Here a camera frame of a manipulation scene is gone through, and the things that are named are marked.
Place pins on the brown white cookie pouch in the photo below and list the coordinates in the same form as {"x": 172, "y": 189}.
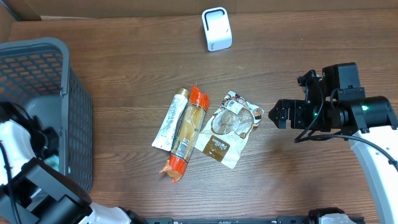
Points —
{"x": 226, "y": 133}

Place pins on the white gold tube package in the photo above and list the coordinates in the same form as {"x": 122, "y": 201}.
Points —
{"x": 165, "y": 136}

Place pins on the grey plastic basket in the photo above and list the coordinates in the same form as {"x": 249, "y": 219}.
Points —
{"x": 37, "y": 75}

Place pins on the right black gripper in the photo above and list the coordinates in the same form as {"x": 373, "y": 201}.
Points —
{"x": 295, "y": 106}

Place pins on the orange cracker sleeve package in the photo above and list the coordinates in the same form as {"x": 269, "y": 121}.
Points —
{"x": 184, "y": 142}

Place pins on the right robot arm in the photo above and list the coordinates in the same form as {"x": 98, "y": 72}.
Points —
{"x": 336, "y": 106}

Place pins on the teal snack packet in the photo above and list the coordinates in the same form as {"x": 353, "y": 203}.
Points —
{"x": 53, "y": 161}

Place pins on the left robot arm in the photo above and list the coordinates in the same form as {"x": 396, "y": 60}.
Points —
{"x": 34, "y": 192}

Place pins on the white barcode scanner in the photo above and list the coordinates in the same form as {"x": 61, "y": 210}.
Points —
{"x": 217, "y": 29}

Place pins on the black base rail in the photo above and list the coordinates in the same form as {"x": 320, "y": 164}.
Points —
{"x": 278, "y": 220}

